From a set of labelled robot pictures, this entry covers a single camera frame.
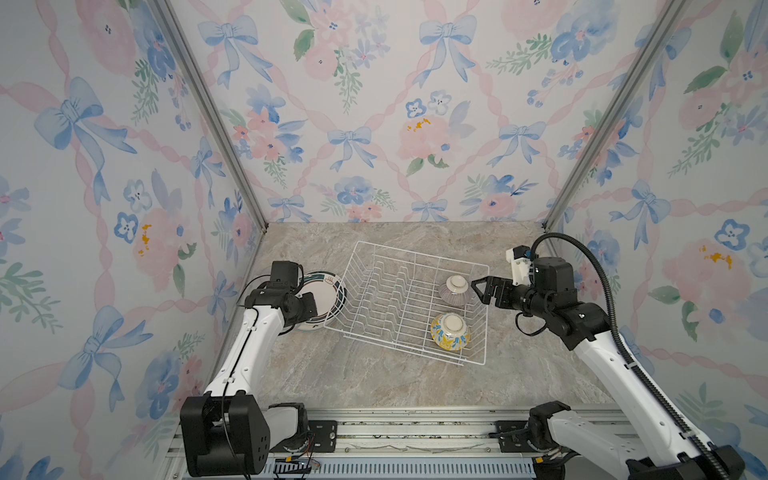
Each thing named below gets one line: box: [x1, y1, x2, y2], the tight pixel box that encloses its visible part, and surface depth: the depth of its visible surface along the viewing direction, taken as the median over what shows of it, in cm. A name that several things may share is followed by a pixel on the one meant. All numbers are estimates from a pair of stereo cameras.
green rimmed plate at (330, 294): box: [293, 270, 347, 331], surface depth 100 cm
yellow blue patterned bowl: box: [430, 312, 471, 351], surface depth 87 cm
